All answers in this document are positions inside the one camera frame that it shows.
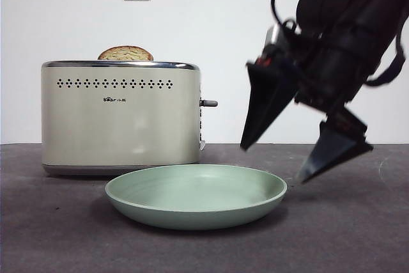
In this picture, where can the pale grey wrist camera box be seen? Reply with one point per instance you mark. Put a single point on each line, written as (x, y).
(273, 36)

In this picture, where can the pale green round plate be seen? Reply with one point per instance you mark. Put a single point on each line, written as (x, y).
(195, 212)

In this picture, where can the grey toaster lever knob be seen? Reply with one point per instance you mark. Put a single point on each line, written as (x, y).
(211, 103)

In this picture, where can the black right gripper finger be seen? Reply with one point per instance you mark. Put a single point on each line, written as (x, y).
(338, 145)

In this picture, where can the cream two-slot toaster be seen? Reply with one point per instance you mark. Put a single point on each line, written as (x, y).
(121, 126)

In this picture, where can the toasted bread slice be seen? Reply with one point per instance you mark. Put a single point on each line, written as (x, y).
(125, 54)

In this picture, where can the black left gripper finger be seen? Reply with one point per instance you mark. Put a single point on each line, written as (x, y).
(266, 94)

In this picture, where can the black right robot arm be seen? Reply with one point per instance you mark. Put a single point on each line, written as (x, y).
(351, 30)

